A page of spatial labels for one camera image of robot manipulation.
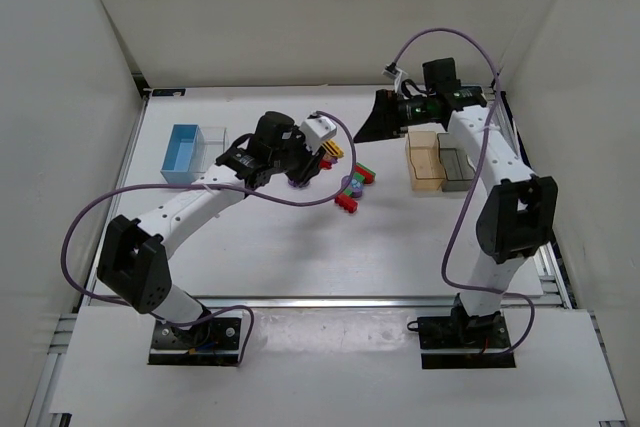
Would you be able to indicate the red comb lego brick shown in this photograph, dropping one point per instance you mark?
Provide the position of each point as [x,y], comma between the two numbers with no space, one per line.
[346,202]

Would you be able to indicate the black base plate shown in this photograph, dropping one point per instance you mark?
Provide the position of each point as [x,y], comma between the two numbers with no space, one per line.
[453,342]
[220,341]

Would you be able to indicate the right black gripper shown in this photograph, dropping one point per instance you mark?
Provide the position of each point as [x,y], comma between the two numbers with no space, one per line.
[391,113]

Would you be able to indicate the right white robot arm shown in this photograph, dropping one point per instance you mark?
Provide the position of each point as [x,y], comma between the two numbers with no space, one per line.
[517,217]

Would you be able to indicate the purple flower lego piece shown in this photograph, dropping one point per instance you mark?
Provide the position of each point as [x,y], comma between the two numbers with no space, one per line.
[353,186]

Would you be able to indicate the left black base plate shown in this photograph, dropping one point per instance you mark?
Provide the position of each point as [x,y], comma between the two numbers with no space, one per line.
[220,341]

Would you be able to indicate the amber transparent container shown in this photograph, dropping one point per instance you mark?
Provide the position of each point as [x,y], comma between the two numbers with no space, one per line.
[426,172]

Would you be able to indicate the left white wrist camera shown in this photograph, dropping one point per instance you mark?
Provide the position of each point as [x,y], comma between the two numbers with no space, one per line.
[317,129]

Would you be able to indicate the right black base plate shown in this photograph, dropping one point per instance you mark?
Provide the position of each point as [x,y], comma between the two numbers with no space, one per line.
[453,342]

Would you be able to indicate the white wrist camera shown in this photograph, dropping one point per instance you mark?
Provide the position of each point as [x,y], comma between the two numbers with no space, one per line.
[391,71]
[317,129]

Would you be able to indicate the blue container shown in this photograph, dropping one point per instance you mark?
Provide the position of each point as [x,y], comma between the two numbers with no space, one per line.
[183,155]

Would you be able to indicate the yellow lego brick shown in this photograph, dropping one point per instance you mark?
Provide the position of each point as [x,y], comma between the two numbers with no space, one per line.
[333,150]

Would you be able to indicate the aluminium table frame rail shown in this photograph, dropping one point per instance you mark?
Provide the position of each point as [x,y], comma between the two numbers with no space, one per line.
[548,261]

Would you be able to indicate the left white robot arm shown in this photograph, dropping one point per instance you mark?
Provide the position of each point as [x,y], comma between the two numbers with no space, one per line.
[134,260]

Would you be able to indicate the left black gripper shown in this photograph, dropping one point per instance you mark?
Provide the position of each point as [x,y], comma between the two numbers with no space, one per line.
[308,167]

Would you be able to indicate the small red lego brick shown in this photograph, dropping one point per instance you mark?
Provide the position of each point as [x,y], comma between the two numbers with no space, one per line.
[327,163]

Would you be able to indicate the smoky grey transparent container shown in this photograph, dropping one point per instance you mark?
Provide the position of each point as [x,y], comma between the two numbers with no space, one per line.
[458,173]

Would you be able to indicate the purple round lego piece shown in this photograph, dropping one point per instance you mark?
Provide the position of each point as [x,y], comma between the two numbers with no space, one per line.
[298,182]

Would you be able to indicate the clear transparent container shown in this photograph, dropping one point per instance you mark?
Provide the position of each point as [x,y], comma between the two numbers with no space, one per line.
[214,142]

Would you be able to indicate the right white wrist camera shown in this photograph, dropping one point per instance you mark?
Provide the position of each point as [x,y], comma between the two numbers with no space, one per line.
[391,71]

